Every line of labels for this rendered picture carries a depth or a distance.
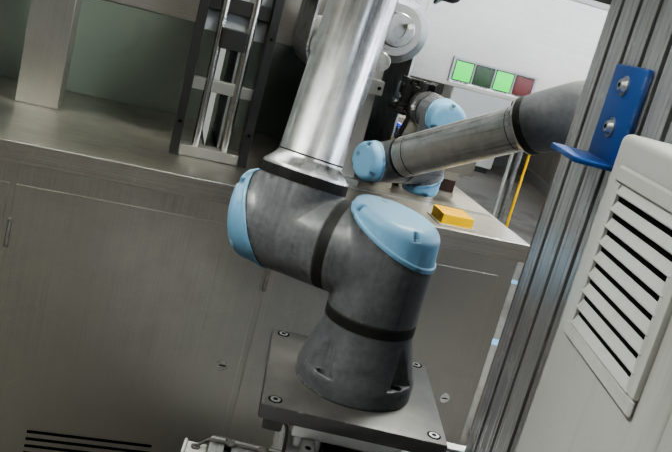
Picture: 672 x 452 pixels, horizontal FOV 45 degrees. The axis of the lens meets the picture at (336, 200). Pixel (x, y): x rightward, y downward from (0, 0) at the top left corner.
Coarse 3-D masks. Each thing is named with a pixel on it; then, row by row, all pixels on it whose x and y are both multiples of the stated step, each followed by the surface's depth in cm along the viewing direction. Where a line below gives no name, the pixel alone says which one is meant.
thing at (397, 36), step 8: (400, 16) 176; (408, 16) 176; (392, 24) 176; (400, 24) 176; (392, 32) 177; (400, 32) 177; (408, 32) 177; (392, 40) 177; (400, 40) 177; (408, 40) 177
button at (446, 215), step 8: (440, 208) 167; (448, 208) 169; (440, 216) 165; (448, 216) 164; (456, 216) 164; (464, 216) 166; (448, 224) 165; (456, 224) 165; (464, 224) 165; (472, 224) 166
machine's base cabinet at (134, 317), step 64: (0, 192) 147; (64, 192) 149; (128, 192) 151; (0, 256) 150; (64, 256) 152; (128, 256) 154; (192, 256) 157; (448, 256) 167; (0, 320) 153; (64, 320) 156; (128, 320) 158; (192, 320) 160; (256, 320) 163; (448, 320) 171; (0, 384) 157; (64, 384) 159; (128, 384) 162; (192, 384) 164; (256, 384) 167; (448, 384) 175; (0, 448) 160; (64, 448) 163; (128, 448) 166
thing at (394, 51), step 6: (396, 6) 177; (402, 6) 177; (408, 6) 177; (402, 12) 177; (408, 12) 177; (414, 12) 178; (414, 18) 178; (414, 24) 178; (420, 24) 179; (420, 30) 179; (414, 36) 179; (414, 42) 179; (390, 48) 179; (396, 48) 179; (402, 48) 179; (408, 48) 180; (390, 54) 179; (396, 54) 179; (402, 54) 180
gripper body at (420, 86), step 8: (408, 80) 171; (416, 80) 171; (400, 88) 176; (408, 88) 171; (416, 88) 170; (424, 88) 166; (432, 88) 167; (400, 96) 175; (408, 96) 172; (400, 104) 174; (408, 104) 172; (400, 112) 173; (408, 112) 168
